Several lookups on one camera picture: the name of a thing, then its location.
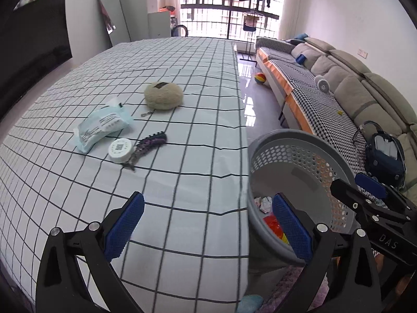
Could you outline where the red plastic bag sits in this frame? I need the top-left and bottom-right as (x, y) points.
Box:
(264, 213), (285, 240)

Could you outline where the white tissue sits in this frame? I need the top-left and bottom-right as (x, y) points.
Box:
(254, 196), (272, 214)

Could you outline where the dark spiky hair clip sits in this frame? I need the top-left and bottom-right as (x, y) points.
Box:
(121, 131), (168, 171)

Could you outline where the yellow square plastic frame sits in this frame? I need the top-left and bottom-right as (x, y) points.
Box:
(281, 234), (289, 244)

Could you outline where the dark blue backpack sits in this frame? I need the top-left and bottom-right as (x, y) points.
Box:
(352, 120), (406, 190)

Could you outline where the grey perforated laundry basket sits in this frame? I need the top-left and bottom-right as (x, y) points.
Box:
(247, 129), (359, 266)

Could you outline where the houndstooth sofa cover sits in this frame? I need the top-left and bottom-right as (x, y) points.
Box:
(254, 36), (389, 209)

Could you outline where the grey sectional sofa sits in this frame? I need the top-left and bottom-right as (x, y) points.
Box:
(254, 32), (417, 203)

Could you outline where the small white desk fan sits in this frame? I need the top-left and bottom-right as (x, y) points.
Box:
(314, 75), (330, 94)

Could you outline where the blue cylinder pillow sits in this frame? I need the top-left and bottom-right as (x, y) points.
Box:
(296, 54), (307, 65)

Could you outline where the white round lid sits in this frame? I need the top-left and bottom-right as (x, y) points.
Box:
(107, 138), (134, 163)

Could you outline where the colourful toy ball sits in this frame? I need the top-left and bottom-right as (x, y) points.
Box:
(254, 73), (266, 84)

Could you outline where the light blue wipes packet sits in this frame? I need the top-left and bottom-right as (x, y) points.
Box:
(73, 98), (132, 153)

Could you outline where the checkered white tablecloth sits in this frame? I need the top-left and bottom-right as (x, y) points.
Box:
(1, 38), (249, 312)

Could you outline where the black clothes stand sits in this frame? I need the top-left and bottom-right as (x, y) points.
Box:
(240, 11), (259, 62)

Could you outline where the beige fluffy round pouch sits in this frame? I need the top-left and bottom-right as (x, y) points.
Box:
(144, 82), (184, 110)

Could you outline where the black television screen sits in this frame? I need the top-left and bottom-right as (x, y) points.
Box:
(1, 0), (73, 117)

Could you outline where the grey cabinet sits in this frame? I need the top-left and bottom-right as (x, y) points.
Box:
(148, 11), (171, 39)

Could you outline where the leaning floor mirror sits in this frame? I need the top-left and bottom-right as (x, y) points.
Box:
(98, 0), (131, 47)

